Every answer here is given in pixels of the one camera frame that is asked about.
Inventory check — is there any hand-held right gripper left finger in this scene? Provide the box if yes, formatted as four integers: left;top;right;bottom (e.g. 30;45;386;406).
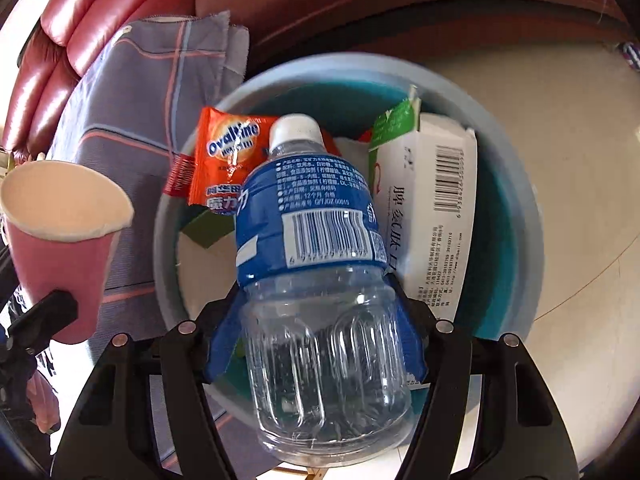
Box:
50;287;251;480

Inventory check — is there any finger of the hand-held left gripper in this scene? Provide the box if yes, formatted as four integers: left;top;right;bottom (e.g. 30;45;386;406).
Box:
7;287;80;351

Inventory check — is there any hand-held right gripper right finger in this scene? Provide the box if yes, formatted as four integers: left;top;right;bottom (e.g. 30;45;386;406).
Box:
385;272;581;480

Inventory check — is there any pink paper cup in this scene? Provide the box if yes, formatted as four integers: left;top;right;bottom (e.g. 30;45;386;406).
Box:
0;160;135;343

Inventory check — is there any olive green carton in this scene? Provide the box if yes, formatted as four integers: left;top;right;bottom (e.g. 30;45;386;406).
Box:
172;207;241;321

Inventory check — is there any clear bottle with blue label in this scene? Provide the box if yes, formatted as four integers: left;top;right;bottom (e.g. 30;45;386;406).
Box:
234;114;413;463

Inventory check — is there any teal trash bin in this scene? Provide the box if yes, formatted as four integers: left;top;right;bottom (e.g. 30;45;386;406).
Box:
152;52;545;428

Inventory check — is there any white and green medicine box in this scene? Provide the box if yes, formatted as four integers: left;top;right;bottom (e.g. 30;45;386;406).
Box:
367;85;478;322

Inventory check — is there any orange snack wrapper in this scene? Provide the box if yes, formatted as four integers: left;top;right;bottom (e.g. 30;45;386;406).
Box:
187;106;281;217

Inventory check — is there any person's left hand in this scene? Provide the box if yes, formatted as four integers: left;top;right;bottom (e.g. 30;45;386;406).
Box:
27;372;62;435

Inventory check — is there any grey plaid cloth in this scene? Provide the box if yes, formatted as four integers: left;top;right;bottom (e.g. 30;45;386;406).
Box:
47;10;281;480

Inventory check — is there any red leather sofa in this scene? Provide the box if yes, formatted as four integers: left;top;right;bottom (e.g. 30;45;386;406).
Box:
0;0;640;161

